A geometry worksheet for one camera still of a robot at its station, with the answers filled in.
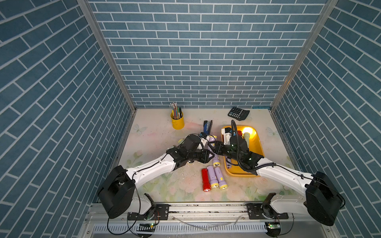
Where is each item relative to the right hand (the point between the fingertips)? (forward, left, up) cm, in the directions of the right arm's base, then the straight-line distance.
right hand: (210, 144), depth 79 cm
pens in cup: (+28, +24, -5) cm, 37 cm away
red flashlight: (+22, -21, -16) cm, 35 cm away
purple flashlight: (-2, -5, -15) cm, 16 cm away
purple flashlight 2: (-16, -8, -15) cm, 23 cm away
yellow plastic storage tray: (+13, -30, -17) cm, 37 cm away
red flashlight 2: (-14, +1, -16) cm, 21 cm away
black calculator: (+40, -22, -15) cm, 49 cm away
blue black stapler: (+25, +2, -16) cm, 30 cm away
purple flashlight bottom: (-12, -9, +3) cm, 16 cm away
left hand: (-5, -3, -3) cm, 7 cm away
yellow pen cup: (+22, +23, -11) cm, 33 cm away
